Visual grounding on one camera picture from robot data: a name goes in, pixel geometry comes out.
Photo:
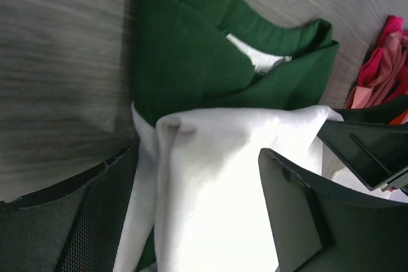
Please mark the green and white t-shirt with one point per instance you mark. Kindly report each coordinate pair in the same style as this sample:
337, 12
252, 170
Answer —
212, 83

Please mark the folded pink t-shirt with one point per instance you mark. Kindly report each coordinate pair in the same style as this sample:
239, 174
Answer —
382, 74

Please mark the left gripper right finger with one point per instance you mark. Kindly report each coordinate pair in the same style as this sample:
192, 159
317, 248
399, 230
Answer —
319, 225

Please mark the folded orange t-shirt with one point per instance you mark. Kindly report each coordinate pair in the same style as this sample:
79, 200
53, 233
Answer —
401, 119

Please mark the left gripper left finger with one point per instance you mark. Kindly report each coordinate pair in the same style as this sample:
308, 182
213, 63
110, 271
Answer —
74, 225

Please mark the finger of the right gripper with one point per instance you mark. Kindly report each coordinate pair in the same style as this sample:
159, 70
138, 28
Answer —
380, 114
375, 153

